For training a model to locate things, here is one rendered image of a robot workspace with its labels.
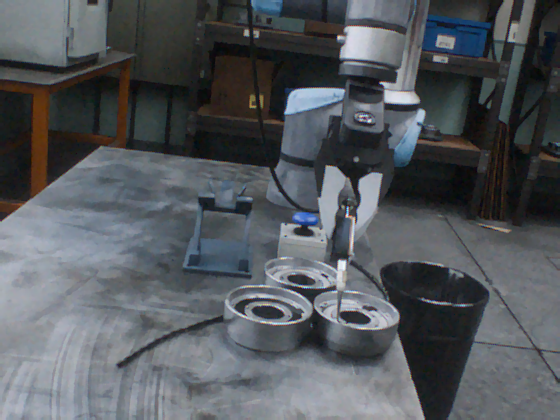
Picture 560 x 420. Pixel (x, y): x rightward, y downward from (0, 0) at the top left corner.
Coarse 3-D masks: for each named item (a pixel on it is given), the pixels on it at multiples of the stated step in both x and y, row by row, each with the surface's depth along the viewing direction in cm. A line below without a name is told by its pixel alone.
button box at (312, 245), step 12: (288, 228) 108; (312, 228) 110; (288, 240) 104; (300, 240) 104; (312, 240) 104; (324, 240) 105; (288, 252) 104; (300, 252) 104; (312, 252) 104; (324, 252) 104
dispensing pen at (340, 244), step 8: (344, 200) 85; (344, 208) 85; (352, 208) 86; (344, 216) 85; (336, 224) 83; (344, 224) 82; (336, 232) 82; (344, 232) 82; (336, 240) 81; (344, 240) 82; (336, 248) 81; (344, 248) 81; (336, 256) 82; (344, 256) 82; (344, 264) 82; (344, 272) 82; (336, 280) 82; (344, 280) 81; (344, 288) 81
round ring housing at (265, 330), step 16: (240, 288) 85; (256, 288) 86; (272, 288) 86; (256, 304) 84; (272, 304) 84; (304, 304) 84; (224, 320) 81; (240, 320) 78; (256, 320) 77; (272, 320) 80; (304, 320) 79; (240, 336) 79; (256, 336) 77; (272, 336) 77; (288, 336) 78; (304, 336) 80; (272, 352) 79
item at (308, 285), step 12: (276, 264) 96; (288, 264) 97; (300, 264) 98; (312, 264) 97; (324, 264) 96; (264, 276) 91; (288, 276) 94; (300, 276) 95; (312, 276) 94; (324, 276) 96; (336, 276) 94; (288, 288) 88; (300, 288) 88; (312, 288) 88; (324, 288) 88; (336, 288) 90; (312, 300) 88
